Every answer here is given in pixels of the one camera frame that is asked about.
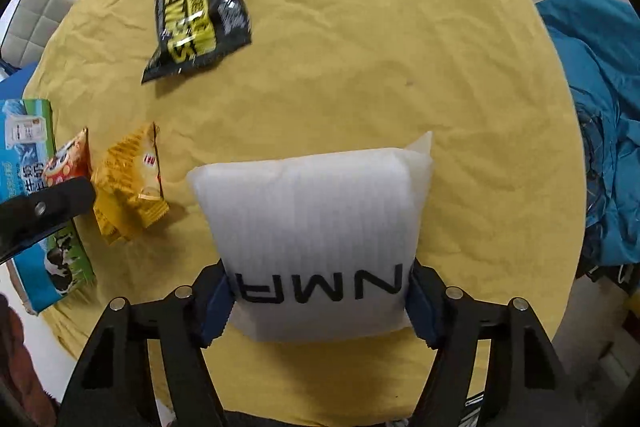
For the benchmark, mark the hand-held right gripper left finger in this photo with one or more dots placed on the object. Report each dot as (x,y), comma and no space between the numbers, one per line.
(216,312)

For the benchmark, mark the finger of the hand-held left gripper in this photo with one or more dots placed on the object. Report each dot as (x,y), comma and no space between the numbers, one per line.
(47,207)

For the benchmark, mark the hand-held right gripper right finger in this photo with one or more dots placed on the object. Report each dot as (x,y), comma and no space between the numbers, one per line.
(425,312)

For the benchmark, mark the blue and green milk carton box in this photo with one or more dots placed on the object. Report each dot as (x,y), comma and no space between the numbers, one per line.
(35,187)

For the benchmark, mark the orange snack packet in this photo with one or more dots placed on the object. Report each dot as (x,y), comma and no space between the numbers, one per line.
(67,164)

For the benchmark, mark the yellow snack packet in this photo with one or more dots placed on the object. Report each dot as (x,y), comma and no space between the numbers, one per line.
(131,182)

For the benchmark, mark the white foam pouch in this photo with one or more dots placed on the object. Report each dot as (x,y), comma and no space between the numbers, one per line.
(312,239)

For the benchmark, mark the black and yellow wipes packet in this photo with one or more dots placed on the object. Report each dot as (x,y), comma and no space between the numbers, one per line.
(197,9)

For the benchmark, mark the brown cloth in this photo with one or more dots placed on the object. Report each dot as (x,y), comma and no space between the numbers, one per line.
(20,357)

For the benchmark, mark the blue jacket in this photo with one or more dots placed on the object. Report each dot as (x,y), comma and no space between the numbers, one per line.
(600,132)

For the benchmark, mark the yellow tablecloth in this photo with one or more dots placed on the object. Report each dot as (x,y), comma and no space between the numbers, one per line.
(320,72)

